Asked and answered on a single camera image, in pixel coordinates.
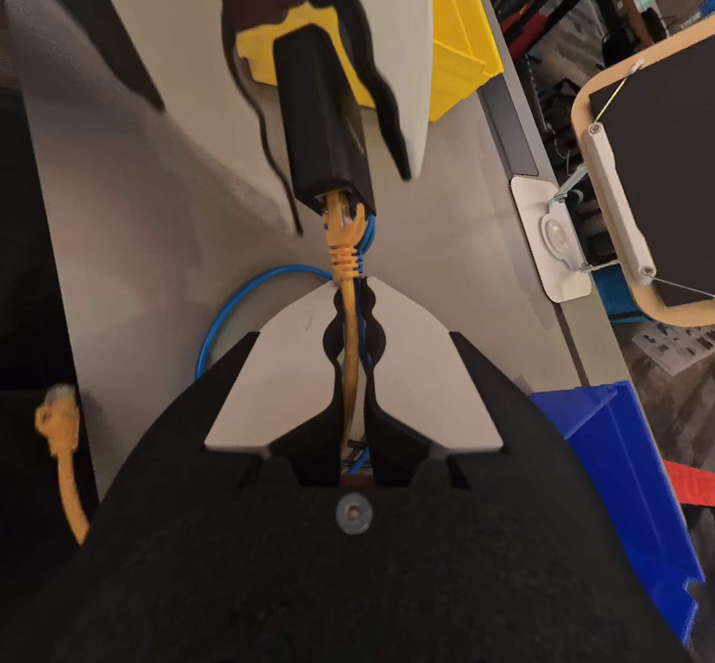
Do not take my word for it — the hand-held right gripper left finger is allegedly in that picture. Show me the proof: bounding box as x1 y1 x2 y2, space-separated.
204 282 345 488

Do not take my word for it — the black ethernet adapter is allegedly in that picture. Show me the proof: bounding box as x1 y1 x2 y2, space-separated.
273 26 376 217

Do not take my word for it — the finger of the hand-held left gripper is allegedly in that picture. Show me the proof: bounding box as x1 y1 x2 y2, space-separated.
304 0 435 181
84 0 306 237

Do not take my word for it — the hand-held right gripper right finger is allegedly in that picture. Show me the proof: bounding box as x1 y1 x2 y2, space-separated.
363 276 505 488

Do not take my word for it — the printed paper sheet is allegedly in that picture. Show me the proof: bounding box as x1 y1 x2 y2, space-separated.
631 322 715 376

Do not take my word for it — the yellow plastic bin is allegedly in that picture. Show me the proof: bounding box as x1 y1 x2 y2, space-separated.
235 0 503 123

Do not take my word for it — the orange ethernet cable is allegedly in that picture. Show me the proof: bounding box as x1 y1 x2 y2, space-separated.
34 194 368 546

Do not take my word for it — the blue ethernet cable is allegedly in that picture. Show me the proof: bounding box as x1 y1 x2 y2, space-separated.
194 210 376 476

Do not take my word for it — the blue plastic bin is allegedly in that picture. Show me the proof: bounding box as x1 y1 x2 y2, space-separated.
528 381 707 647

